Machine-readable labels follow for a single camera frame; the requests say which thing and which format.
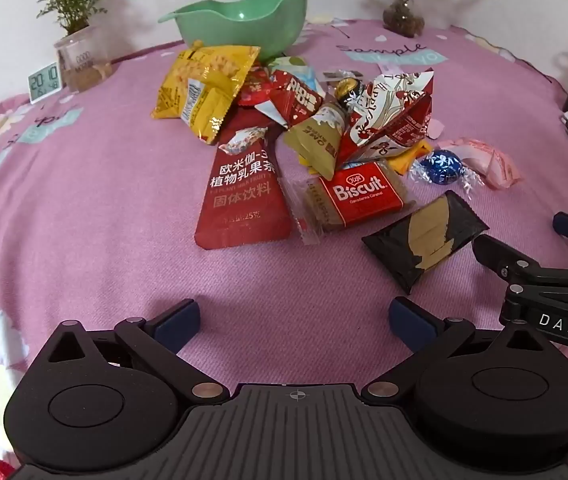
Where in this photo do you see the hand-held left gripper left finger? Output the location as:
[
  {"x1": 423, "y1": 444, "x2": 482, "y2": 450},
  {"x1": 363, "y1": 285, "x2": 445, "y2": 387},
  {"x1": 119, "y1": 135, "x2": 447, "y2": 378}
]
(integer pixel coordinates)
[{"x1": 39, "y1": 299, "x2": 229, "y2": 403}]

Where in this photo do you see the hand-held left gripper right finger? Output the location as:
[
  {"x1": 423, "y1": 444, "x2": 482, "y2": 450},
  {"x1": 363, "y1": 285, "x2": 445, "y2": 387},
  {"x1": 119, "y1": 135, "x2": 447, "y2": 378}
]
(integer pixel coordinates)
[{"x1": 359, "y1": 296, "x2": 568, "y2": 403}]

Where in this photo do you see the red label biscuit packet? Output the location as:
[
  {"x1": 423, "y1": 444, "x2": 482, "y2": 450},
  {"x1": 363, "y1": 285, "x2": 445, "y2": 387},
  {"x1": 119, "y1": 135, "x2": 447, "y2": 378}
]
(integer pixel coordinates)
[{"x1": 279, "y1": 160, "x2": 417, "y2": 246}]

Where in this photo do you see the red drink powder packet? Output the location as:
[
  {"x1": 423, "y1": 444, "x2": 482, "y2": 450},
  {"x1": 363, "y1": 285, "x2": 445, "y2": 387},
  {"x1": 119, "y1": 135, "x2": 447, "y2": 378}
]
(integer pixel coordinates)
[{"x1": 195, "y1": 107, "x2": 295, "y2": 251}]

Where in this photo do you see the red white pyramid packet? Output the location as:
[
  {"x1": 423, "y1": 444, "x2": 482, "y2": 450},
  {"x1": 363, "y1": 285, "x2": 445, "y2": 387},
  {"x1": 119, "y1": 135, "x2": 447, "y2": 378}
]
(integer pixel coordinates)
[{"x1": 336, "y1": 67, "x2": 437, "y2": 171}]

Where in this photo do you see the yellow snack packet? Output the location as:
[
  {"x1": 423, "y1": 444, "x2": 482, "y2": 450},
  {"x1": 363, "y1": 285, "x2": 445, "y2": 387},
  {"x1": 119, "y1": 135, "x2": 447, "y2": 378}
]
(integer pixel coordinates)
[{"x1": 151, "y1": 42, "x2": 262, "y2": 146}]

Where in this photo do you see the red packet with white letters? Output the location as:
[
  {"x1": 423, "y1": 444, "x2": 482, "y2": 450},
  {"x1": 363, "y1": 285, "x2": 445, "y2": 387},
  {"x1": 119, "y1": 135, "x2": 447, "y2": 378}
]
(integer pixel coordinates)
[{"x1": 269, "y1": 70, "x2": 327, "y2": 128}]

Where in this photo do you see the green plastic bowl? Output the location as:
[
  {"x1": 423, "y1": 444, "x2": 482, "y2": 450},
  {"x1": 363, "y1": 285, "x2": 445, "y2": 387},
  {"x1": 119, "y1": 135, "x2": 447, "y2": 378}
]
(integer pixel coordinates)
[{"x1": 158, "y1": 0, "x2": 323, "y2": 63}]

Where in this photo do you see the black gold snack packet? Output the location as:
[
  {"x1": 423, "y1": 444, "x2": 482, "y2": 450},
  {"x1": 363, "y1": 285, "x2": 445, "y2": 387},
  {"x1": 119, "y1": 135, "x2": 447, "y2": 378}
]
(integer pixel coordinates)
[{"x1": 362, "y1": 191, "x2": 489, "y2": 295}]

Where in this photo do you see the pink candy wrapper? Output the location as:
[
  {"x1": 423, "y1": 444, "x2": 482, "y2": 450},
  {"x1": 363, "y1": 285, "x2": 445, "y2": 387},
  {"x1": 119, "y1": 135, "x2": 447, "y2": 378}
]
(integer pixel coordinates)
[{"x1": 436, "y1": 137, "x2": 522, "y2": 191}]

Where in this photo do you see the blue foil candy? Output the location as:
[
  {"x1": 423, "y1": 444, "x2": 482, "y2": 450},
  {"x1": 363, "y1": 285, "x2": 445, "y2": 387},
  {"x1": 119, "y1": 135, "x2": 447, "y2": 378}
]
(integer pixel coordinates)
[{"x1": 410, "y1": 149, "x2": 484, "y2": 191}]

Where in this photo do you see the orange yellow small packet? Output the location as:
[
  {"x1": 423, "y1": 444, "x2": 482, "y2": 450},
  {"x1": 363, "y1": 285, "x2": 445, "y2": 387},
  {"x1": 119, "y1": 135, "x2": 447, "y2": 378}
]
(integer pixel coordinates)
[{"x1": 391, "y1": 140, "x2": 434, "y2": 176}]

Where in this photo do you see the pink printed tablecloth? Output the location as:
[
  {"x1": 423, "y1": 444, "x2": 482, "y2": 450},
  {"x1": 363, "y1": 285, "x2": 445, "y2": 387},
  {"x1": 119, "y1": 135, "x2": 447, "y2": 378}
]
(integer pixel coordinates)
[{"x1": 0, "y1": 17, "x2": 568, "y2": 480}]

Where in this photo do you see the beige small snack packet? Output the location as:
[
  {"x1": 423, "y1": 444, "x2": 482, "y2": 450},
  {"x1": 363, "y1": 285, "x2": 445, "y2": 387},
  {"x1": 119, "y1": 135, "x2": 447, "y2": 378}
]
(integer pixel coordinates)
[{"x1": 284, "y1": 102, "x2": 352, "y2": 181}]

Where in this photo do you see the white digital clock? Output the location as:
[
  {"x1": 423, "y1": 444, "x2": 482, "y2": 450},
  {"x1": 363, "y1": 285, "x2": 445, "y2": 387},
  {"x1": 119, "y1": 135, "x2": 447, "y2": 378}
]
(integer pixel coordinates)
[{"x1": 28, "y1": 61, "x2": 62, "y2": 105}]

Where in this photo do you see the small plant in white pot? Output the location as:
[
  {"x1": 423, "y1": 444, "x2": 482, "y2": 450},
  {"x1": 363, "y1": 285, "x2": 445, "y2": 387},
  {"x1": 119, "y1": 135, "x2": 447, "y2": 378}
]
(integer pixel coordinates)
[{"x1": 31, "y1": 0, "x2": 115, "y2": 93}]

